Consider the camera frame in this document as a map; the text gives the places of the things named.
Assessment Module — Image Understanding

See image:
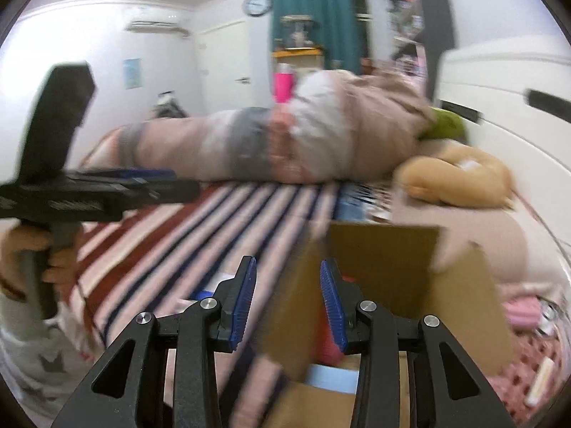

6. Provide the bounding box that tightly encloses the person's left hand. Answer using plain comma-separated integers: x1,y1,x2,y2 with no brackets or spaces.
1,225,84,302

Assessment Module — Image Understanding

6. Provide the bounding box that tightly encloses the pink plastic object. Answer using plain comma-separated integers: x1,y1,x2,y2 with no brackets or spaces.
314,312,344,367

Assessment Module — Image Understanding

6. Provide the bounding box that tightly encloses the light blue box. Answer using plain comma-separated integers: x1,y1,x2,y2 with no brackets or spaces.
305,364,359,394

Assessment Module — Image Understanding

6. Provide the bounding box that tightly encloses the brown cardboard box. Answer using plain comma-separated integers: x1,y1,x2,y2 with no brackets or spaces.
262,222,514,427

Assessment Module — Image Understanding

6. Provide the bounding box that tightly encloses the striped fleece blanket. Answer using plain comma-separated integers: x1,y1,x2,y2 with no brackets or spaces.
57,127,394,428

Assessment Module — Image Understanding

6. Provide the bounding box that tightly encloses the white star-print sleeve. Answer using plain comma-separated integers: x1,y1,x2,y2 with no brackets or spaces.
1,296,103,427

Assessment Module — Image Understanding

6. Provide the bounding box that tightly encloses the pink perforated basket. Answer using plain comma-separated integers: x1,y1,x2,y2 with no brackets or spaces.
486,284,565,424

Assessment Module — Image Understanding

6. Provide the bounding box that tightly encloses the orange plush toy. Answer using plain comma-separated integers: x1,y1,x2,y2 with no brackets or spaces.
394,144,515,209

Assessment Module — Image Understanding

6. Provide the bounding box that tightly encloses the rolled pink grey quilt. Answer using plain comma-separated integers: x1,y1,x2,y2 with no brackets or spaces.
117,68,437,185

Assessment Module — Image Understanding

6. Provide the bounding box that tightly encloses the white air conditioner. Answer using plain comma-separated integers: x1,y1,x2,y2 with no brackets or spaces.
125,19,191,38

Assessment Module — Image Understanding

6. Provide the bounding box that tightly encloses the white door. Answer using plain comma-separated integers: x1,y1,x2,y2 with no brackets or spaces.
197,20,256,113

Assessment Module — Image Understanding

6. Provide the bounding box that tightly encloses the magenta bag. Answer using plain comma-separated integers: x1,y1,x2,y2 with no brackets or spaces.
274,72,295,103

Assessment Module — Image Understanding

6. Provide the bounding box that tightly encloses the white bed headboard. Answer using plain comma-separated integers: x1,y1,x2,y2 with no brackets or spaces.
434,35,571,242

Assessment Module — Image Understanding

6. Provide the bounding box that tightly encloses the teal curtain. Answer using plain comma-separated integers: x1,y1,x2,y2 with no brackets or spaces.
270,0,364,75

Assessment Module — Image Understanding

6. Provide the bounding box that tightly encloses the blue wall poster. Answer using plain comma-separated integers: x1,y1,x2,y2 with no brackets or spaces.
123,58,142,90

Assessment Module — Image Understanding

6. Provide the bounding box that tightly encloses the round wall clock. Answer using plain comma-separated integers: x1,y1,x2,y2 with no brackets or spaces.
242,0,273,17

